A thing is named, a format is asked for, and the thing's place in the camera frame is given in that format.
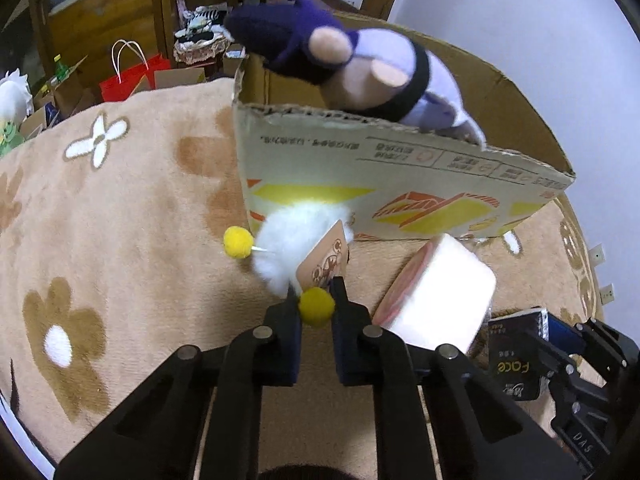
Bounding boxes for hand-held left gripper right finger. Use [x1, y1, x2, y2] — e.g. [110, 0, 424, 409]
[330, 276, 587, 480]

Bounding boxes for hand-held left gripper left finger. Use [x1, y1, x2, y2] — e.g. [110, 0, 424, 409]
[54, 295, 303, 480]

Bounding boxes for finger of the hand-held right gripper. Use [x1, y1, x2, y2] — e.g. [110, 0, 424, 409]
[545, 311, 640, 392]
[531, 332, 576, 386]

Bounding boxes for black tissue packet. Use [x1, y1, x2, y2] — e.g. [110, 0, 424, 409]
[487, 308, 553, 402]

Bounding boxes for white fluffy toy yellow pompoms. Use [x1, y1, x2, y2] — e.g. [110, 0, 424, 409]
[222, 201, 356, 327]

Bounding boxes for printed cardboard box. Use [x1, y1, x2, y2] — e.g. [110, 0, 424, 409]
[231, 7, 577, 241]

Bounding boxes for purple-haired plush doll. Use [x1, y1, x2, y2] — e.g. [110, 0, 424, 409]
[223, 0, 486, 148]

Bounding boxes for white square plush pillow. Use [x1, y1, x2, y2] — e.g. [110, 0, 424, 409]
[372, 233, 497, 356]

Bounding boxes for flat brown cardboard box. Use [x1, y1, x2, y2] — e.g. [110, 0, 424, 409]
[150, 66, 207, 92]

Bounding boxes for red paper shopping bag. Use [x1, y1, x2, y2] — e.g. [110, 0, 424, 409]
[99, 40, 172, 102]

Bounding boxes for lace-trimmed basket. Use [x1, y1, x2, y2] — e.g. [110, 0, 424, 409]
[173, 25, 232, 65]

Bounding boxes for open cardboard box with bottles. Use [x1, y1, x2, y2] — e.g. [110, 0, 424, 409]
[20, 55, 101, 133]

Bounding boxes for zebra-striped plush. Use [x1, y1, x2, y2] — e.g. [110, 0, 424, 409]
[186, 5, 229, 32]

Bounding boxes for green frog toy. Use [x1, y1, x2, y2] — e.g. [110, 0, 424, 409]
[0, 120, 24, 159]

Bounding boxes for white-haired plush doll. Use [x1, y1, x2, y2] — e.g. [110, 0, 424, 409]
[0, 71, 34, 122]

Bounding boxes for wooden wardrobe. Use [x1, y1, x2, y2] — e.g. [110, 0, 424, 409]
[27, 0, 168, 88]

